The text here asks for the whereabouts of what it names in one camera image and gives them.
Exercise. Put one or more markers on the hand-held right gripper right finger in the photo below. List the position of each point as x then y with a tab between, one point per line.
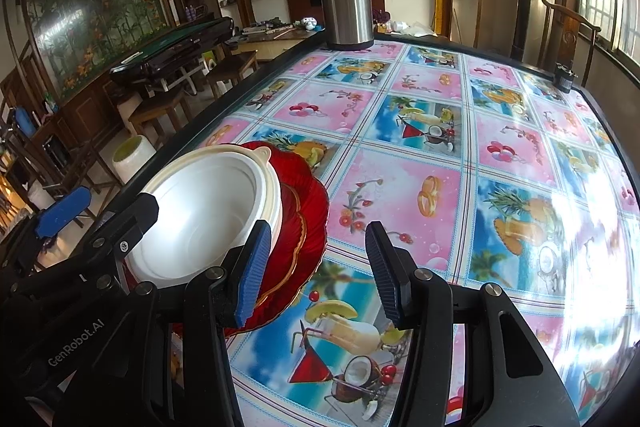
385	277

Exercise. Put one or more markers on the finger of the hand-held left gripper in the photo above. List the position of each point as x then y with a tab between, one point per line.
62	212
132	219

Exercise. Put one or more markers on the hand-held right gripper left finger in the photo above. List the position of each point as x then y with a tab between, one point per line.
252	277

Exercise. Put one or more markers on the small red gold-rimmed plate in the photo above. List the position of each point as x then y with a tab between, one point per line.
291	247

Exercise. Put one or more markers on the white plastic bowl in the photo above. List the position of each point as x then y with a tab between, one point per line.
200	217
278	212

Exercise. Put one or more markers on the large red glass plate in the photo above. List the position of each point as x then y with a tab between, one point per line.
315	217

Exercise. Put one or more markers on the white plastic bucket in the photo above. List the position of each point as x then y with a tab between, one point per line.
132	162

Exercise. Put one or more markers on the fruit printed tablecloth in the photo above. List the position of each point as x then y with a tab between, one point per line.
475	207

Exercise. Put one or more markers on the wooden stool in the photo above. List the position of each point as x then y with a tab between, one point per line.
232	64
160	104

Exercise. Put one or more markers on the green mahjong table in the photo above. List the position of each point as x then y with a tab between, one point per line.
170	49

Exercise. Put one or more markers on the small black table device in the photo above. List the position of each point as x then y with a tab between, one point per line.
566	79

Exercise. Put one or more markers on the dark wooden armchair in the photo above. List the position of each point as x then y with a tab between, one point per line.
567	37

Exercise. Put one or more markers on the floral wall painting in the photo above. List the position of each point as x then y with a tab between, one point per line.
90	7

